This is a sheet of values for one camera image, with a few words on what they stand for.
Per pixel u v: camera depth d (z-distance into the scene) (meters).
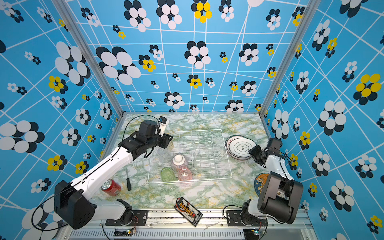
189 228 0.72
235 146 0.96
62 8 0.68
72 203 0.39
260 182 0.85
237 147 0.96
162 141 0.70
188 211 0.74
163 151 0.87
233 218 0.73
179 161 0.86
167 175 0.83
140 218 0.74
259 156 0.75
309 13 0.70
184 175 0.78
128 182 0.85
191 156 0.95
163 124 0.69
